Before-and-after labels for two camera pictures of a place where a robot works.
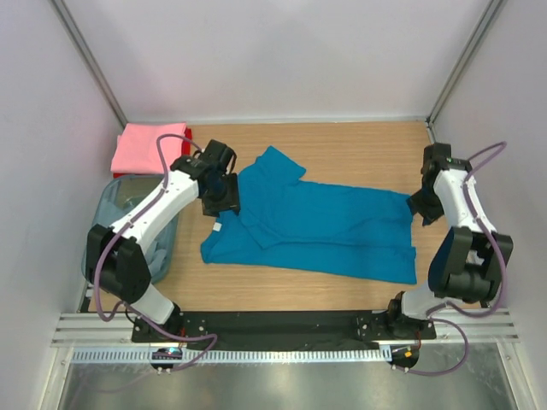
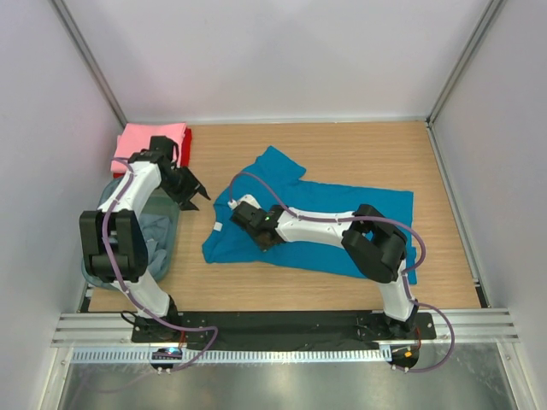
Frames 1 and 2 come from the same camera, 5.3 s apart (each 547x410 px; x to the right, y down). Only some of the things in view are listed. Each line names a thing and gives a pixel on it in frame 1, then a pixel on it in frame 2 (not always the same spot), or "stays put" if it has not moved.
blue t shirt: x=284 y=224 stays put
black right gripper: x=426 y=213 to x=263 y=245
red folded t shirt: x=186 y=149 stays put
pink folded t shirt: x=136 y=149 stays put
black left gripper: x=230 y=202 to x=191 y=181
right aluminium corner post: x=461 y=66 stays put
